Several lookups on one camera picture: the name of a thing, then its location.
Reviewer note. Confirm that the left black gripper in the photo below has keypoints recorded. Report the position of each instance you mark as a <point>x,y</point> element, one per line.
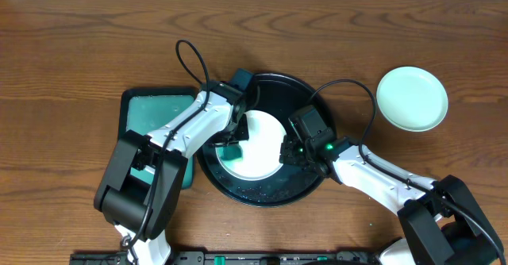
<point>228,138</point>

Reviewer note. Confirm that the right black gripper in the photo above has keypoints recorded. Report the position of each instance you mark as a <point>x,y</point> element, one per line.
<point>289,152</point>

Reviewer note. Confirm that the green yellow sponge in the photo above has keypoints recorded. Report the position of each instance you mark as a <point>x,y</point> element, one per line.
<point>230,152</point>

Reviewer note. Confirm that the white plate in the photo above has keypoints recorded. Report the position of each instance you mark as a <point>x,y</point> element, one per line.
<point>261,151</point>

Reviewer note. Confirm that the mint plate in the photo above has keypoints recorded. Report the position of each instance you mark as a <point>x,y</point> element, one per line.
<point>412,99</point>

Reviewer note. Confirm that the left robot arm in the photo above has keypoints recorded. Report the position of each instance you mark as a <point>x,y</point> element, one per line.
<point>141,184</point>

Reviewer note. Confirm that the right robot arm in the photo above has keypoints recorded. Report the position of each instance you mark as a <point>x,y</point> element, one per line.
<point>441,221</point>

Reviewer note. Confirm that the black round tray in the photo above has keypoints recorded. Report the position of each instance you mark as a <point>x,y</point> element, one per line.
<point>280,96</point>

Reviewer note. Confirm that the green rectangular sponge tray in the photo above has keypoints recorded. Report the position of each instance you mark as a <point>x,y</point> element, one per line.
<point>149,108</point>

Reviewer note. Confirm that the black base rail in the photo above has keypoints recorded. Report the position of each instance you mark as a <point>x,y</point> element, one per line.
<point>224,258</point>

